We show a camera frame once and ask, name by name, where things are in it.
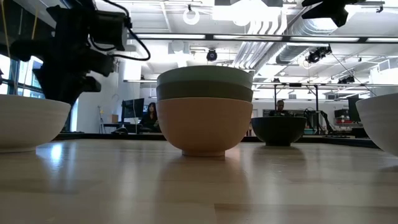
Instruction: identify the silver ventilation duct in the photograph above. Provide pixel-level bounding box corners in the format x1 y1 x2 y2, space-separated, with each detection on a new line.
275 0 352 65

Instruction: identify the black bowl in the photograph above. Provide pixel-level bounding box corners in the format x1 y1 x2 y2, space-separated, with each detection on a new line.
250 116 307 147

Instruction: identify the overhead light bar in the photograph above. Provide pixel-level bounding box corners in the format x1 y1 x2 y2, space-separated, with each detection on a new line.
129 32 398 44

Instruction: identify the peach orange bowl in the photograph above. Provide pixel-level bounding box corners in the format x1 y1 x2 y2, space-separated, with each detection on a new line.
155 97 254 157

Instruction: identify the person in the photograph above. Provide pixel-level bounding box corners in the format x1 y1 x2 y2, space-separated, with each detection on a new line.
269 99 293 118
140 101 161 133

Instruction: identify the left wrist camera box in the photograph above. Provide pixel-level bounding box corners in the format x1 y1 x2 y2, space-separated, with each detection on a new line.
93 10 129 52

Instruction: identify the white hanging ring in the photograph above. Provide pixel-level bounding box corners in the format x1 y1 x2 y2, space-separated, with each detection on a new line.
182 7 200 26

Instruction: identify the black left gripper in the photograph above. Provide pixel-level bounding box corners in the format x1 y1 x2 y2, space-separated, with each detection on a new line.
9 6 114 106

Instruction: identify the mint green bowl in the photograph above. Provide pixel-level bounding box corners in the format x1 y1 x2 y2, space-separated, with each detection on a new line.
157 65 254 90

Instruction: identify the white bowl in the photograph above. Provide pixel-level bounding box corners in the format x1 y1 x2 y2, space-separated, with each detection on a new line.
0 94 72 153
355 92 398 157

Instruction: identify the black metal frame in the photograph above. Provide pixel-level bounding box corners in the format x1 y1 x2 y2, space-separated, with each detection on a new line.
273 82 320 133

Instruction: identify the yellow cable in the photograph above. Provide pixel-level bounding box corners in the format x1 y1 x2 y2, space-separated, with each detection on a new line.
0 0 13 60

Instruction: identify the olive green bowl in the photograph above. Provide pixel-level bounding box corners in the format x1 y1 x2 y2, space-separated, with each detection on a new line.
155 80 254 103

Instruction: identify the black computer monitor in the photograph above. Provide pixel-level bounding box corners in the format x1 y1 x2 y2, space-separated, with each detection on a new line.
347 96 361 123
121 98 146 119

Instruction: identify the black camera cable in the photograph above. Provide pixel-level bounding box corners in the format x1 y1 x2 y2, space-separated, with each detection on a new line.
90 0 151 62

